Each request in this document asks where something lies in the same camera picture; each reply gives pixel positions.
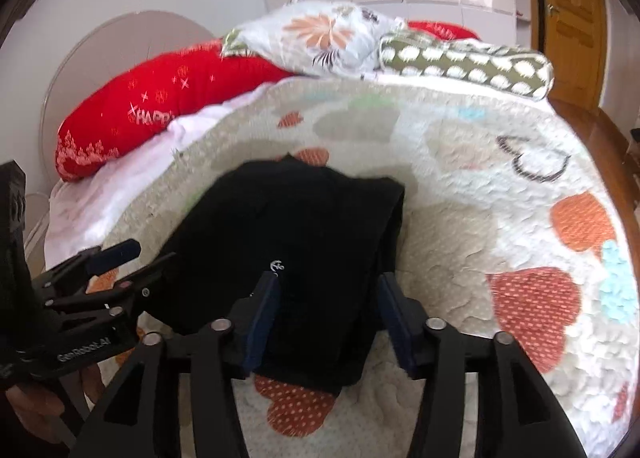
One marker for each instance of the person's left hand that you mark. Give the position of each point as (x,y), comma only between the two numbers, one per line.
(30,400)

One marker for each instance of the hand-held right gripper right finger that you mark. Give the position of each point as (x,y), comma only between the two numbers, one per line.
(395,318)

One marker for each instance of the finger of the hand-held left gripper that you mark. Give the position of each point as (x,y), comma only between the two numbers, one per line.
(117,254)
(135,280)

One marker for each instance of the black pants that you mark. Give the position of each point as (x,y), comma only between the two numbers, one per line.
(300,218)

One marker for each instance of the white floral pillow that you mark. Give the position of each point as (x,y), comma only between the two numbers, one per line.
(310,32)

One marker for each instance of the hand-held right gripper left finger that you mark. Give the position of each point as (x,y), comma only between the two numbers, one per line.
(262,318)

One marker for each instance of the red printed pillow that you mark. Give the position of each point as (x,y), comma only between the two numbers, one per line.
(150,92)

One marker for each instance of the white bed sheet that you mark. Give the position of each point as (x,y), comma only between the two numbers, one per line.
(100,198)

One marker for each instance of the round beige headboard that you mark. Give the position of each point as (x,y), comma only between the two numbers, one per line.
(100,37)

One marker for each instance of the green dotted bolster pillow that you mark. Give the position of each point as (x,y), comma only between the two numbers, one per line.
(465,62)

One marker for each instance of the heart patterned quilt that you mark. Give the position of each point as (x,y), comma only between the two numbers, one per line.
(475,198)

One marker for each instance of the wooden door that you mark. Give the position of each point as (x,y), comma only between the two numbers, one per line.
(575,27)

